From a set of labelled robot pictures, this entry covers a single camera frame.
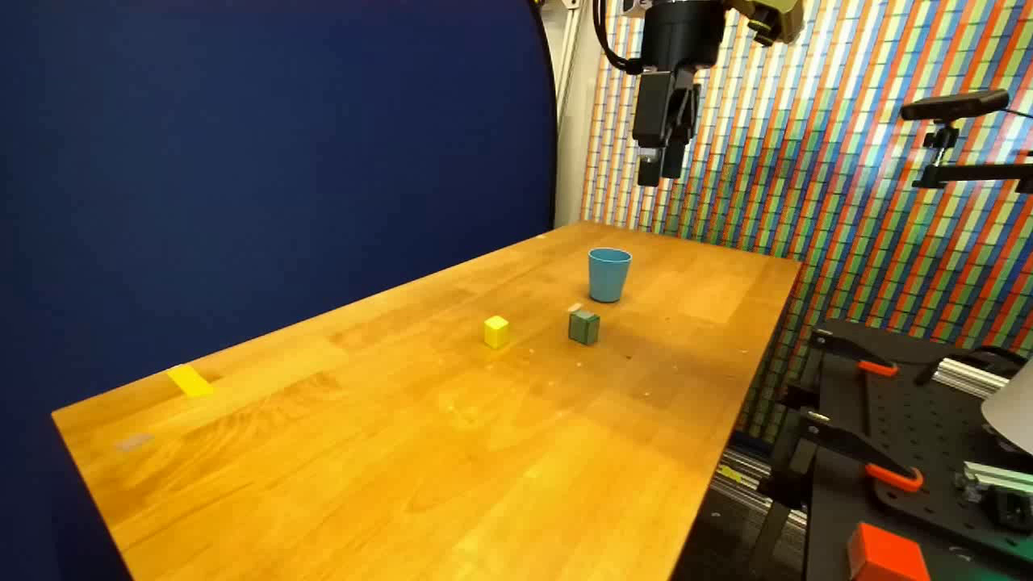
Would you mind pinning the colourful striped wall covering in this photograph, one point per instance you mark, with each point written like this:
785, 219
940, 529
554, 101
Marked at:
840, 195

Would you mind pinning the black camera on mount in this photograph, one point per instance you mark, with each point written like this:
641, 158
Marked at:
954, 104

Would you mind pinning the white lamp shade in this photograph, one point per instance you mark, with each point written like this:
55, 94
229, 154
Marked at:
1015, 416

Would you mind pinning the yellow block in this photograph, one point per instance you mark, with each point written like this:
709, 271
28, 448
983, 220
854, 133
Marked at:
494, 330

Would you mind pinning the dark blue backdrop board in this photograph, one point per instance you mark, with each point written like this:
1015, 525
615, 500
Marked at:
269, 174

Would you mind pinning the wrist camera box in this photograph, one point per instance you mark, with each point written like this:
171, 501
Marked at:
774, 18

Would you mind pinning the red block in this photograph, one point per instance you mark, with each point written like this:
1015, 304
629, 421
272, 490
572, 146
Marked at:
885, 555

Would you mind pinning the yellow tape strip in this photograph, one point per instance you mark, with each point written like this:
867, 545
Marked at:
190, 382

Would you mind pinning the aluminium extrusion bar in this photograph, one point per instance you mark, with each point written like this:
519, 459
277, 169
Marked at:
968, 378
1003, 481

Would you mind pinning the green block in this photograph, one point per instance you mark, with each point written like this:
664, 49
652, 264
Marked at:
581, 329

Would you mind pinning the black perforated side table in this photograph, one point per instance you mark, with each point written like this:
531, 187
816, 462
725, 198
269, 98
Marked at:
923, 431

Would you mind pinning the blue cup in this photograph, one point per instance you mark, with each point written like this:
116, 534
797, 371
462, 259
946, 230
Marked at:
607, 277

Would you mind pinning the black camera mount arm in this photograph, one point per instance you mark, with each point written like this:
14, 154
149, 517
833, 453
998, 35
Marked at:
973, 174

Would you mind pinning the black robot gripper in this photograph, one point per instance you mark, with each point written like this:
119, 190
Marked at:
681, 35

